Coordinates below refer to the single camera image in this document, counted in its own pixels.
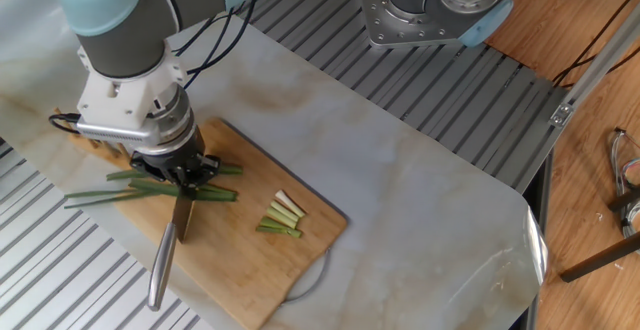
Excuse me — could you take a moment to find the white marble pattern mat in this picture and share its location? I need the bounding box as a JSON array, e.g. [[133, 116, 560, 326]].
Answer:
[[0, 0, 549, 330]]

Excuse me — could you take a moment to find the short green garlic piece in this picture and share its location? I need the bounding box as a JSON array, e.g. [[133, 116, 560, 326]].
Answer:
[[262, 213, 298, 232], [256, 224, 303, 239]]

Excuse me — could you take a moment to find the black floor cable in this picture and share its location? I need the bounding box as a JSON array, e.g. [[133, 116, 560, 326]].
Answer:
[[553, 8, 640, 87]]

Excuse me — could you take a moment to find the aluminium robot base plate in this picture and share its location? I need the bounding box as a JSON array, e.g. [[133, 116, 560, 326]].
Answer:
[[361, 0, 473, 50]]

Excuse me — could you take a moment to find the aluminium frame post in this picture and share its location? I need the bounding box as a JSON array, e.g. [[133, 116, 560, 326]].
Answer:
[[548, 28, 640, 127]]

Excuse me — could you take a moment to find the green garlic stalk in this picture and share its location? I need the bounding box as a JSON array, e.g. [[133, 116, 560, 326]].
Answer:
[[64, 164, 245, 209]]

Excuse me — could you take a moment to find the wooden slotted rack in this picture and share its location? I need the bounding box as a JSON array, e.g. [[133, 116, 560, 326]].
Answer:
[[53, 108, 131, 161]]

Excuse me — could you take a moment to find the long green garlic leaf piece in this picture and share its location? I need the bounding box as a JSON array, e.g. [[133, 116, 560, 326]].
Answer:
[[128, 178, 239, 203]]

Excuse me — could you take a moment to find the steel kitchen knife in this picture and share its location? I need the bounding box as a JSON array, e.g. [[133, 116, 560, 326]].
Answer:
[[147, 182, 199, 311]]

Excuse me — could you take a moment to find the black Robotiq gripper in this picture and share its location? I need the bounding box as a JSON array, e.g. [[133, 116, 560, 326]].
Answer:
[[128, 142, 221, 193]]

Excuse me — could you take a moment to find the metal wire board loop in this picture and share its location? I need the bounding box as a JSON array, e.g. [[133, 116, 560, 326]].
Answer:
[[288, 250, 333, 301]]

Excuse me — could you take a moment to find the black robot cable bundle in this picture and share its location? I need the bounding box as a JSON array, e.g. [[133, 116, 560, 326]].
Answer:
[[48, 0, 266, 131]]

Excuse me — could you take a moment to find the black bar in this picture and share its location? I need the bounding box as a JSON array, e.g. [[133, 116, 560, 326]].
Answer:
[[559, 236, 640, 284]]

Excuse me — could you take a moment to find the bamboo cutting board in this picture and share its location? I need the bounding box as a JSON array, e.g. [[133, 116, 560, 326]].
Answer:
[[112, 117, 351, 329]]

